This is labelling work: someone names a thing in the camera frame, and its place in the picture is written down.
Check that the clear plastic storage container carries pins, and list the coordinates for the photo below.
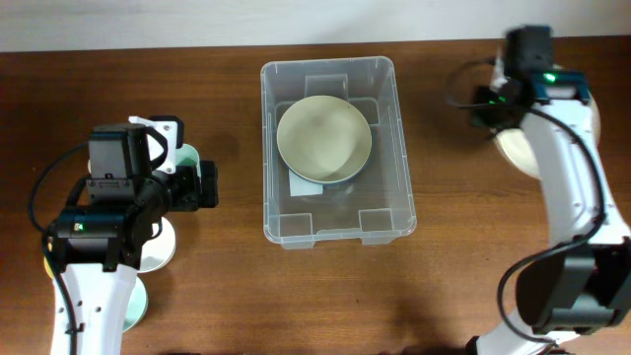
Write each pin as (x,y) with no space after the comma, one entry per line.
(376,206)

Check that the white paper label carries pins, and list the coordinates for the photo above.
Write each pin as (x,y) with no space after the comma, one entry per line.
(302,187)

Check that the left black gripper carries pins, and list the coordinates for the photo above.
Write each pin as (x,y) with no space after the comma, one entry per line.
(191,199)

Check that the cream plate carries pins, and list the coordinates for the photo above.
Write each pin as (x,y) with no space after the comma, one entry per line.
(321,118)
(517,150)

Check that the white small bowl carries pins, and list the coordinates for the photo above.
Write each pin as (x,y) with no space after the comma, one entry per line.
(158,252)

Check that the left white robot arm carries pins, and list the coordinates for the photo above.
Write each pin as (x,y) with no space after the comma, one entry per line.
(96,254)

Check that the dark blue bowl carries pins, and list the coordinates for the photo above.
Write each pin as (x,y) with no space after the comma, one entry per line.
(328,162)

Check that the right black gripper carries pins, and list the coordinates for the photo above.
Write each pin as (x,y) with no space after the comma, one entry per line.
(478,119)

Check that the mint green plastic cup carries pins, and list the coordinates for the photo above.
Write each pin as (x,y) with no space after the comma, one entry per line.
(187,156)

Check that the mint green small bowl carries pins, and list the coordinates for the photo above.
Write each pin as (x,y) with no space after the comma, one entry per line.
(137,306)

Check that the yellow small bowl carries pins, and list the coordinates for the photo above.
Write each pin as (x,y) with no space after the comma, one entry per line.
(47,268)

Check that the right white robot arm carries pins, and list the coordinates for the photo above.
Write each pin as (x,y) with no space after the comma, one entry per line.
(580,284)

